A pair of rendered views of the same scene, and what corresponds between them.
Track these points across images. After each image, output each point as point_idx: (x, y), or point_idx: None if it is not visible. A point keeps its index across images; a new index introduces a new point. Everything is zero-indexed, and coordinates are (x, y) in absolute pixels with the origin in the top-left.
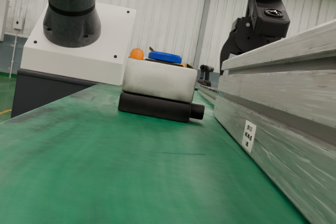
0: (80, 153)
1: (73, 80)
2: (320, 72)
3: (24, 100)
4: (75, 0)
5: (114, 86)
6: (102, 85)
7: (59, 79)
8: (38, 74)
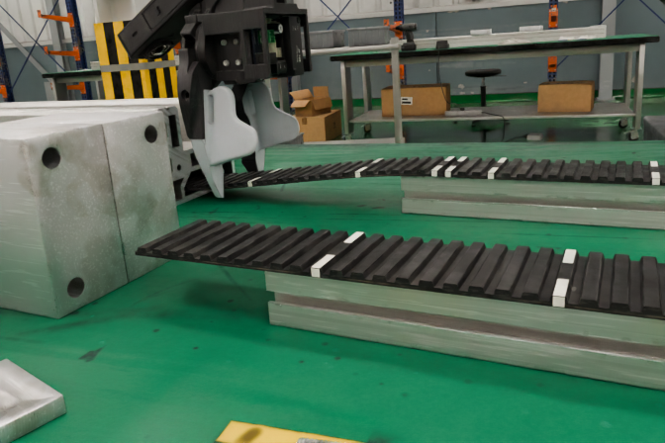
0: None
1: (659, 134)
2: None
3: None
4: None
5: (611, 147)
6: (562, 143)
7: (654, 132)
8: (648, 124)
